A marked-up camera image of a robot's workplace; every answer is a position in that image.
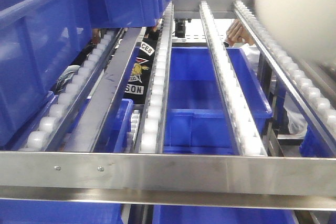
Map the blue bin below rollers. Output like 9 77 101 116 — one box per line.
164 47 272 155

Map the small blue bin lower left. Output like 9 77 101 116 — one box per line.
94 99 133 153

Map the blue bin left front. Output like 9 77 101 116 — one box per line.
1 0 92 145

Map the person in black shirt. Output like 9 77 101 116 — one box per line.
51 26 160 104

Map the centre left roller track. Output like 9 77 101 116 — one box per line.
134 3 174 153

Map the centre right roller track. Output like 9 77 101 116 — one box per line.
199 1 267 156

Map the person in white shirt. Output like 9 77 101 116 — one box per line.
224 19 308 135

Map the white roller track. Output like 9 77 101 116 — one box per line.
14 28 126 151

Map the black camera device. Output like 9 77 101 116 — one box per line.
174 18 192 38

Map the stainless steel shelf frame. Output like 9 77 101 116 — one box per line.
1 151 335 211

